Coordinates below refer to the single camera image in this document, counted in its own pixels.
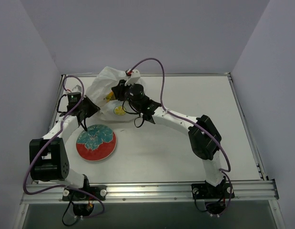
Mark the red and teal plate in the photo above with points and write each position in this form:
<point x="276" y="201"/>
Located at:
<point x="97" y="143"/>

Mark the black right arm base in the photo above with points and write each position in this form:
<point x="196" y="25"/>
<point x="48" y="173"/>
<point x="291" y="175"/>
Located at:
<point x="212" y="200"/>

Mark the white plastic bag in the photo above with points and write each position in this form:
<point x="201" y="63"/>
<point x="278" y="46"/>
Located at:
<point x="113" y="111"/>

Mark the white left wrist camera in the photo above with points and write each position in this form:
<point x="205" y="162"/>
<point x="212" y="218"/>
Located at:
<point x="75" y="89"/>

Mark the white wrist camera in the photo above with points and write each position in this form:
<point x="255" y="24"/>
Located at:
<point x="75" y="89"/>
<point x="133" y="77"/>

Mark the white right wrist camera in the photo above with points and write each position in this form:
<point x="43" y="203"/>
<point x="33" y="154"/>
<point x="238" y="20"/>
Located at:
<point x="133" y="77"/>

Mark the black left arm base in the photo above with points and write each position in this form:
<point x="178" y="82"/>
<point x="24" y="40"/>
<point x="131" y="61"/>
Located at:
<point x="86" y="202"/>

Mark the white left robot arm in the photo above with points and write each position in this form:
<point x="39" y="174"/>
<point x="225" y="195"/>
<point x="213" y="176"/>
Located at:
<point x="48" y="156"/>

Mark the fake longan bunch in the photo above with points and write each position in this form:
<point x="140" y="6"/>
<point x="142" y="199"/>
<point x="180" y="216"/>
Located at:
<point x="110" y="97"/>

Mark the aluminium front rail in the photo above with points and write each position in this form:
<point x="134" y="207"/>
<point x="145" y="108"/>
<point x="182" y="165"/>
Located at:
<point x="159" y="192"/>

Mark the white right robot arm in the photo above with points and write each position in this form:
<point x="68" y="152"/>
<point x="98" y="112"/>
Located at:
<point x="203" y="135"/>

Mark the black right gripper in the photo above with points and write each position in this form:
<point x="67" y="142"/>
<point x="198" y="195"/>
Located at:
<point x="117" y="90"/>

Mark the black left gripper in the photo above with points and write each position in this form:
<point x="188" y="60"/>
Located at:
<point x="90" y="107"/>

